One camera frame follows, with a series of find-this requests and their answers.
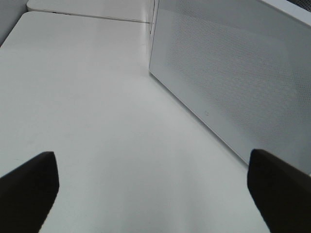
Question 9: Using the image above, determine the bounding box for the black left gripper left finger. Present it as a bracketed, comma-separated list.
[0, 151, 59, 233]

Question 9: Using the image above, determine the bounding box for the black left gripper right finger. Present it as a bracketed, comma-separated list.
[247, 149, 311, 233]

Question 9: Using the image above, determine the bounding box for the white microwave door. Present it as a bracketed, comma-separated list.
[149, 0, 311, 174]

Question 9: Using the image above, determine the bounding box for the white microwave oven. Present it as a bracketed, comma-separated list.
[149, 0, 311, 33]

